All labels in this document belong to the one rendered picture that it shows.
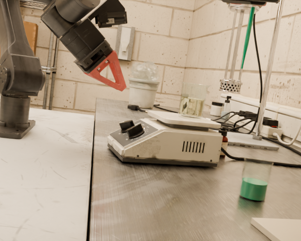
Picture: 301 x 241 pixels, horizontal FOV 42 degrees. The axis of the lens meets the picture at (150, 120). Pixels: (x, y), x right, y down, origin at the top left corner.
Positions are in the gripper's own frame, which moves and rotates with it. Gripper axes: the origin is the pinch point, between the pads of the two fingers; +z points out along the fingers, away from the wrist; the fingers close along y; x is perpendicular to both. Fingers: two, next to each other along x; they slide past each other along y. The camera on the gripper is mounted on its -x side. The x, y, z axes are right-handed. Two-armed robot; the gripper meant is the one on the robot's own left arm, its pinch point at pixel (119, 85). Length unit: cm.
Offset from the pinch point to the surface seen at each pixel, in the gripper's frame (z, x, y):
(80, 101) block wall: 40, 3, 233
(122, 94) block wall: 57, -24, 227
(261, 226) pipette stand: 15.4, 3.4, -40.4
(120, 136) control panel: 6.6, 7.0, -4.2
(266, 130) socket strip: 54, -32, 35
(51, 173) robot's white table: -1.7, 18.8, -20.1
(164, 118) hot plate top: 8.2, -1.0, -9.9
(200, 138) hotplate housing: 15.6, -3.5, -11.6
